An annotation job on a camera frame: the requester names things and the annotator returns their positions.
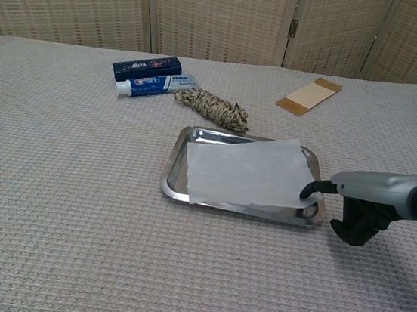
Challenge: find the beige woven folding screen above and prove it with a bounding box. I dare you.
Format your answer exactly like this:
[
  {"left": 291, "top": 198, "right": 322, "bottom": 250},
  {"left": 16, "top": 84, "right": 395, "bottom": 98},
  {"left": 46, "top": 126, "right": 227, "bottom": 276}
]
[{"left": 0, "top": 0, "right": 417, "bottom": 91}]

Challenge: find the blue white toothpaste tube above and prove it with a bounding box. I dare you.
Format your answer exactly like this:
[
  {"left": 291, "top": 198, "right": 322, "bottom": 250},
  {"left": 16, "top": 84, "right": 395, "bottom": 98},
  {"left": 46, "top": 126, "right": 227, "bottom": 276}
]
[{"left": 113, "top": 65, "right": 199, "bottom": 107}]

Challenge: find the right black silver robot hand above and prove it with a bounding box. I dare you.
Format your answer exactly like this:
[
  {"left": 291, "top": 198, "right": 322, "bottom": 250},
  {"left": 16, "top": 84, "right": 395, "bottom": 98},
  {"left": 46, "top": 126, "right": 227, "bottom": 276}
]
[{"left": 293, "top": 162, "right": 417, "bottom": 255}]

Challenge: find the white woven tablecloth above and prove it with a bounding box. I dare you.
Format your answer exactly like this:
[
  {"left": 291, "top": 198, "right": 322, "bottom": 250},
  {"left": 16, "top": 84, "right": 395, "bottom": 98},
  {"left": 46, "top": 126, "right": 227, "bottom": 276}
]
[{"left": 0, "top": 33, "right": 417, "bottom": 312}]

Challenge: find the tan cardboard strip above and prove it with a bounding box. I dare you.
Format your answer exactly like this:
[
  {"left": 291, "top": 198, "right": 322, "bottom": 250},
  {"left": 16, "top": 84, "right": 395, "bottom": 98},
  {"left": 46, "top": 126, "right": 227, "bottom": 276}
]
[{"left": 274, "top": 72, "right": 345, "bottom": 122}]

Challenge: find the metal tray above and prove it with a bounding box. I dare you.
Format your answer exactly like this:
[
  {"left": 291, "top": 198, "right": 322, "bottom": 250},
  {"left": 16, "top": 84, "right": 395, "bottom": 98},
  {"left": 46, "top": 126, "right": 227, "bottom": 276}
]
[{"left": 157, "top": 122, "right": 335, "bottom": 230}]

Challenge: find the dark blue toothpaste box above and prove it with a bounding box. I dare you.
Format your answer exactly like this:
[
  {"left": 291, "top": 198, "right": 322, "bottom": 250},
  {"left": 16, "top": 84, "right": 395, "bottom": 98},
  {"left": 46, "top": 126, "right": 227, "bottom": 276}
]
[{"left": 110, "top": 48, "right": 184, "bottom": 90}]

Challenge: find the beige braided rope bundle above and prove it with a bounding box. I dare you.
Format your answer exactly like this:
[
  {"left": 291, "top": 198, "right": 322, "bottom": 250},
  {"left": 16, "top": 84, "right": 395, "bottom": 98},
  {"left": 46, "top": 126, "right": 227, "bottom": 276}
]
[{"left": 169, "top": 85, "right": 254, "bottom": 135}]

